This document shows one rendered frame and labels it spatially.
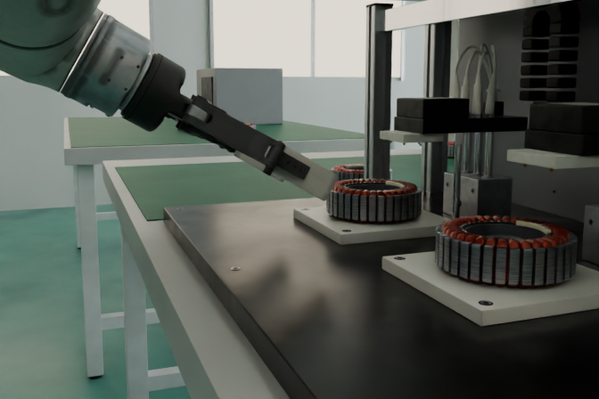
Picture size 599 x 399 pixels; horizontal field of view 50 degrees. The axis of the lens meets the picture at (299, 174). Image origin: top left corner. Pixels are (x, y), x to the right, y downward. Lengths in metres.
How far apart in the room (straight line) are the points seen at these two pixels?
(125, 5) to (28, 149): 1.30
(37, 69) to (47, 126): 4.54
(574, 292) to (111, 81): 0.44
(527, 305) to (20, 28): 0.42
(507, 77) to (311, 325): 0.59
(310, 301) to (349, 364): 0.11
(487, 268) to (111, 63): 0.38
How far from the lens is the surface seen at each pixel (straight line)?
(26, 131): 5.17
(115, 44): 0.63
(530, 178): 0.92
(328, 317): 0.47
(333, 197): 0.73
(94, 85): 0.63
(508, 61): 0.96
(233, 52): 5.32
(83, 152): 2.01
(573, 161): 0.55
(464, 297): 0.49
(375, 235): 0.69
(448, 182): 0.84
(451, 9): 0.80
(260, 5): 5.41
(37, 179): 5.21
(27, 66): 0.62
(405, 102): 0.78
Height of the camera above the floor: 0.94
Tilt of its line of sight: 8 degrees down
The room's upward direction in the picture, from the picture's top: straight up
